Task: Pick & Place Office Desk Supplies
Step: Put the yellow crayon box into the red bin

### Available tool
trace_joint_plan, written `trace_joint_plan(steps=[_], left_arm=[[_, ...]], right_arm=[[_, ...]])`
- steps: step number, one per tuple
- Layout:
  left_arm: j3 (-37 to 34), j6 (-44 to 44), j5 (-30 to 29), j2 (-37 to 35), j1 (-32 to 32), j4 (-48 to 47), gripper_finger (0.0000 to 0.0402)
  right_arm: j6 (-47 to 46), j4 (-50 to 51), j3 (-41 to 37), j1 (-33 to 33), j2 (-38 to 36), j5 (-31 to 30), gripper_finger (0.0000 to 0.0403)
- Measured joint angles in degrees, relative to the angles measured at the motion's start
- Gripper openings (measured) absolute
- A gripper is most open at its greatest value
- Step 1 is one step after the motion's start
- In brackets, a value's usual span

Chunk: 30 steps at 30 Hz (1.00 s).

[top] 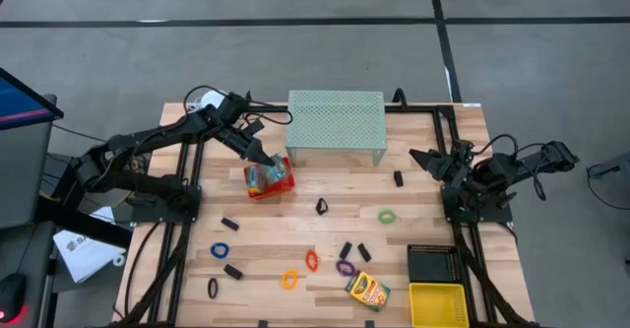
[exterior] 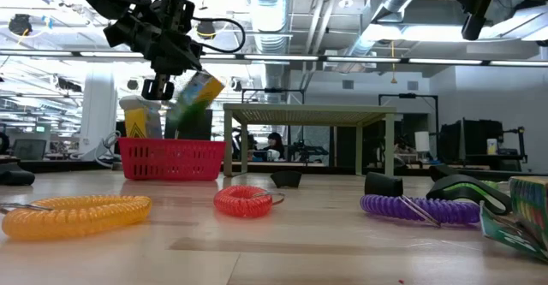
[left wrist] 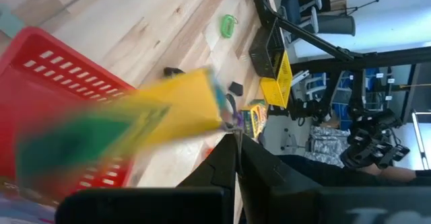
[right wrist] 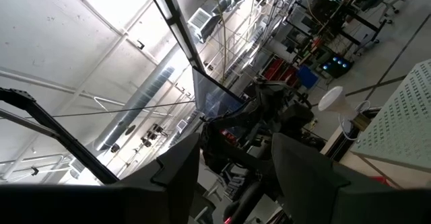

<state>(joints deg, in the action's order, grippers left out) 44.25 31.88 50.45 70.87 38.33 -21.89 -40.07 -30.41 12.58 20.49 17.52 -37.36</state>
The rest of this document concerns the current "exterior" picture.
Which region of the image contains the black equipment rack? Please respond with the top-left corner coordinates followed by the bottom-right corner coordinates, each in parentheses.
top-left (439, 118), bottom-right (528, 171)

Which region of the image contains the long ceiling light strip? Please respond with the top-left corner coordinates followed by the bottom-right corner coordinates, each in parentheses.
top-left (0, 49), bottom-right (548, 67)

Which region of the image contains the ribbed silver ventilation duct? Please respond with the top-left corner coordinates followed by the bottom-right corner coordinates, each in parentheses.
top-left (246, 0), bottom-right (292, 92)

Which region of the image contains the black ceiling dome device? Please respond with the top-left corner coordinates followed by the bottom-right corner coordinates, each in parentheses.
top-left (195, 19), bottom-right (217, 41)
top-left (8, 14), bottom-right (33, 37)

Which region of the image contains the orange coil wristband keychain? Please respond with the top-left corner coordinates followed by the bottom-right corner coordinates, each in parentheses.
top-left (212, 185), bottom-right (287, 219)

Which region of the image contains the black aluminium table frame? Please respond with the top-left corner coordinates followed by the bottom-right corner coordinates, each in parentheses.
top-left (0, 159), bottom-right (548, 182)

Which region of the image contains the black metal stand frame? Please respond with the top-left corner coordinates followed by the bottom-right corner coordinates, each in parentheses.
top-left (378, 92), bottom-right (440, 162)

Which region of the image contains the red plastic basket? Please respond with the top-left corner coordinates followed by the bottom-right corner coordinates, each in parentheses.
top-left (117, 137), bottom-right (227, 181)

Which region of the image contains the yellow green crayon box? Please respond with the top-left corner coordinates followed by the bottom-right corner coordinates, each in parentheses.
top-left (165, 69), bottom-right (227, 128)
top-left (479, 175), bottom-right (548, 264)
top-left (123, 104), bottom-right (164, 140)

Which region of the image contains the yellow hanging pendant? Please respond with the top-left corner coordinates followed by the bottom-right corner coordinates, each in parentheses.
top-left (389, 39), bottom-right (398, 85)

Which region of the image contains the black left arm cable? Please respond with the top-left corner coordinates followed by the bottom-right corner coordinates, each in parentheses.
top-left (191, 17), bottom-right (247, 56)

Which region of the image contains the white power cable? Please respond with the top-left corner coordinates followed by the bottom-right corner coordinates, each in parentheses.
top-left (94, 130), bottom-right (123, 169)

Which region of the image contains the small white panel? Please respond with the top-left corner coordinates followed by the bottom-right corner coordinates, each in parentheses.
top-left (414, 130), bottom-right (432, 153)

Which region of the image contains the purple coil wristband keychain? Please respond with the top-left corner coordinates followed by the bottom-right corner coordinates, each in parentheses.
top-left (359, 193), bottom-right (481, 229)

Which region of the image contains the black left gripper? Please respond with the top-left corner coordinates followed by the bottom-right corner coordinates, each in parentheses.
top-left (104, 14), bottom-right (204, 103)

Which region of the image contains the yellow coil wristband keychain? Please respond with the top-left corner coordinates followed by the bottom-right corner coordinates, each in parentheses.
top-left (0, 194), bottom-right (153, 241)

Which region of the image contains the person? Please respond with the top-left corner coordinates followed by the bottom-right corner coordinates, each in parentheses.
top-left (264, 131), bottom-right (287, 161)

